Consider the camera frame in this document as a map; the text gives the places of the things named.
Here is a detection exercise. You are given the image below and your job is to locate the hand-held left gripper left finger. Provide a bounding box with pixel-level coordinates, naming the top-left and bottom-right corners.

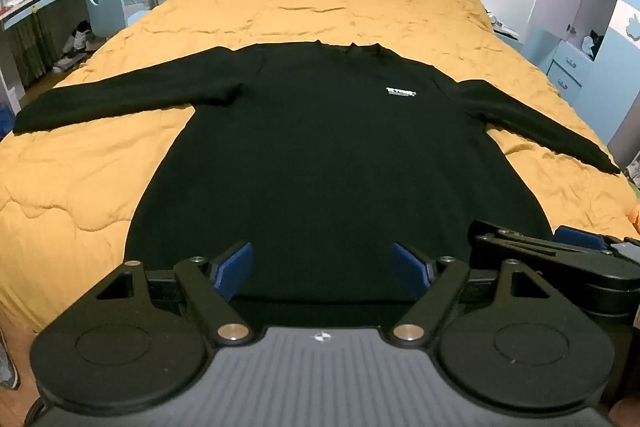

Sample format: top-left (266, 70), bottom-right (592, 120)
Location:
top-left (90, 241), bottom-right (255, 347)

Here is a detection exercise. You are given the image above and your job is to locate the light blue desk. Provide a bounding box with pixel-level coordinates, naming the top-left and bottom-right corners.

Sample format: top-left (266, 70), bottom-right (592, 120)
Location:
top-left (0, 0), bottom-right (151, 80)

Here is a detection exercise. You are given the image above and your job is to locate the black long-sleeve sweater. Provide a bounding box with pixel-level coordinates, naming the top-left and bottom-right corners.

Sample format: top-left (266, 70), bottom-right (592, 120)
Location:
top-left (12, 40), bottom-right (622, 308)

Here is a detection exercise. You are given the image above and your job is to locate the white sneaker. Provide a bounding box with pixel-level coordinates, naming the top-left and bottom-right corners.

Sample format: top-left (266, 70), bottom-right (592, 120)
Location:
top-left (70, 22), bottom-right (97, 54)

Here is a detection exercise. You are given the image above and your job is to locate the blue drawer unit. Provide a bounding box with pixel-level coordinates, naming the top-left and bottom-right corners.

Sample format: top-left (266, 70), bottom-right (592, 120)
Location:
top-left (547, 40), bottom-right (596, 97)

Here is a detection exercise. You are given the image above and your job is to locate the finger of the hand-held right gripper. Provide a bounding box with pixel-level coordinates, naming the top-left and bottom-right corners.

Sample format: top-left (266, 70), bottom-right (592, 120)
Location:
top-left (554, 226), bottom-right (640, 258)
top-left (467, 219), bottom-right (626, 280)

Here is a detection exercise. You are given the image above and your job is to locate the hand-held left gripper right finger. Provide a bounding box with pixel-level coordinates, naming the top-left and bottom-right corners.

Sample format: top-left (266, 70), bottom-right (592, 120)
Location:
top-left (391, 241), bottom-right (553, 347)

